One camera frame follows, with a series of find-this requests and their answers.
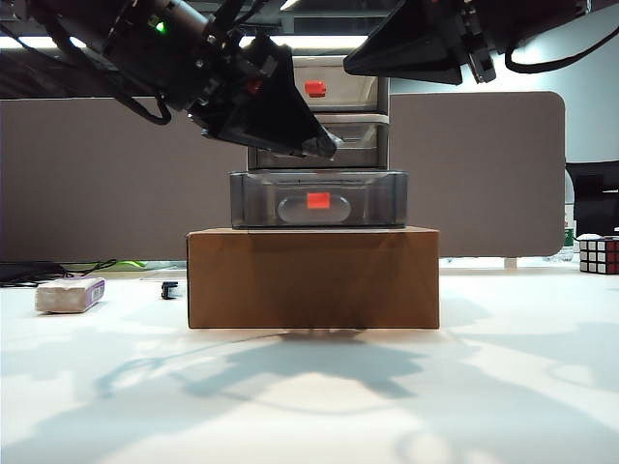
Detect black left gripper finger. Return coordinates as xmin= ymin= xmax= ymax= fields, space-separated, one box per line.
xmin=230 ymin=34 xmax=345 ymax=152
xmin=200 ymin=107 xmax=337 ymax=160

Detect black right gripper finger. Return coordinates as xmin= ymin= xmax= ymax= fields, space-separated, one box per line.
xmin=344 ymin=66 xmax=464 ymax=87
xmin=341 ymin=0 xmax=461 ymax=70

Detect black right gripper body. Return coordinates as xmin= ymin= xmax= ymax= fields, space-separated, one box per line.
xmin=453 ymin=0 xmax=499 ymax=84

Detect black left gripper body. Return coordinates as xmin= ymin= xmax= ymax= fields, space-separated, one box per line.
xmin=185 ymin=26 xmax=272 ymax=140

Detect long ceiling light strip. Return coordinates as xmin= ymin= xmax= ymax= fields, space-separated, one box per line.
xmin=0 ymin=34 xmax=379 ymax=50

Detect brown cardboard box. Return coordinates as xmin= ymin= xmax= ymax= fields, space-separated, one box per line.
xmin=186 ymin=225 xmax=442 ymax=332

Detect grey desk partition screen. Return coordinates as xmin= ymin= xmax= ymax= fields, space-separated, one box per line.
xmin=0 ymin=91 xmax=568 ymax=265

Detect black office chair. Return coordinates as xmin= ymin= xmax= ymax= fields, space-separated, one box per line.
xmin=565 ymin=161 xmax=619 ymax=241

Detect clear bottle with green label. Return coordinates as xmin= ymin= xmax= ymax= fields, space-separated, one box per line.
xmin=561 ymin=201 xmax=577 ymax=253

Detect Rubik's cube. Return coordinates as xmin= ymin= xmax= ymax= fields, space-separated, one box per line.
xmin=577 ymin=234 xmax=619 ymax=277

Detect tissue pack with purple label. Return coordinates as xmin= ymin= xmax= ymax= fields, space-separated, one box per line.
xmin=35 ymin=276 xmax=107 ymax=315

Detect smoky drawer with angled handle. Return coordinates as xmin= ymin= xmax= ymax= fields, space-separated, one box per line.
xmin=291 ymin=64 xmax=379 ymax=105

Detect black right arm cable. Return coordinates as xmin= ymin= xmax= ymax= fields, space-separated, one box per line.
xmin=504 ymin=27 xmax=616 ymax=74

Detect white drawer cabinet frame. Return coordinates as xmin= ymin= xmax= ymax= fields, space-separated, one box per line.
xmin=245 ymin=54 xmax=391 ymax=234

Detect black desk cables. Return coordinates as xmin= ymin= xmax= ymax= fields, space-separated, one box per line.
xmin=0 ymin=259 xmax=120 ymax=289

